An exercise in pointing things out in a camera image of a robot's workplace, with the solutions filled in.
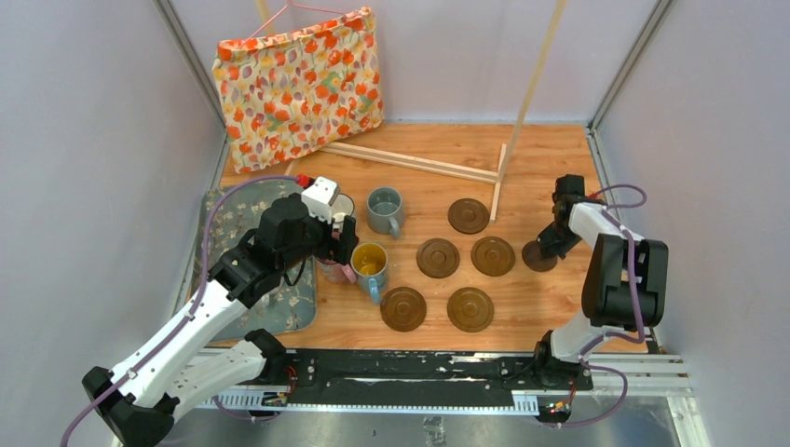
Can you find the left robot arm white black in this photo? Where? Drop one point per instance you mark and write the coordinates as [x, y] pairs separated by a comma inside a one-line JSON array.
[[143, 396]]

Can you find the floral grey tray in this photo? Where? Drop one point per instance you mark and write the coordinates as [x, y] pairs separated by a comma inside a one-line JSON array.
[[286, 309]]

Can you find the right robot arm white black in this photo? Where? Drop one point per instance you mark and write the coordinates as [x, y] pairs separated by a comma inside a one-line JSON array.
[[623, 293]]

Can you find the pink wire hanger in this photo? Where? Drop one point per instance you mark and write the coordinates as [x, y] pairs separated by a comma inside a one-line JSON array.
[[277, 16]]

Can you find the pink mug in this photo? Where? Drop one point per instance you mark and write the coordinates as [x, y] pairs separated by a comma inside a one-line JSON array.
[[335, 272]]

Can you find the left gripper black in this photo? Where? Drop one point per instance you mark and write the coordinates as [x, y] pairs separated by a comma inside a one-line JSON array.
[[339, 249]]

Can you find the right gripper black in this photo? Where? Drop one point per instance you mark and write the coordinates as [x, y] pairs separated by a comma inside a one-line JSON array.
[[549, 246]]

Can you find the floral orange fabric bag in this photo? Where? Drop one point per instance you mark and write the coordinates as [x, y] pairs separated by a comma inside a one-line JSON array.
[[286, 95]]

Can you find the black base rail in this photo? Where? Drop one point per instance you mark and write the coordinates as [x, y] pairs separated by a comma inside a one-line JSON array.
[[398, 381]]

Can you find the blue mug yellow inside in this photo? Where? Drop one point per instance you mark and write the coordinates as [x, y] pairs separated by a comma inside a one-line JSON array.
[[369, 262]]

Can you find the small dark brown coaster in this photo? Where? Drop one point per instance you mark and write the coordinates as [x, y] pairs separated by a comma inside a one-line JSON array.
[[534, 258]]

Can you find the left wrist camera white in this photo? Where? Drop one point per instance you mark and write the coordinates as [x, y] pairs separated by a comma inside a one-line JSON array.
[[319, 197]]

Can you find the white grey mug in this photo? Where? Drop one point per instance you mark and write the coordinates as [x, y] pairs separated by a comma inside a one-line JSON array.
[[343, 207]]

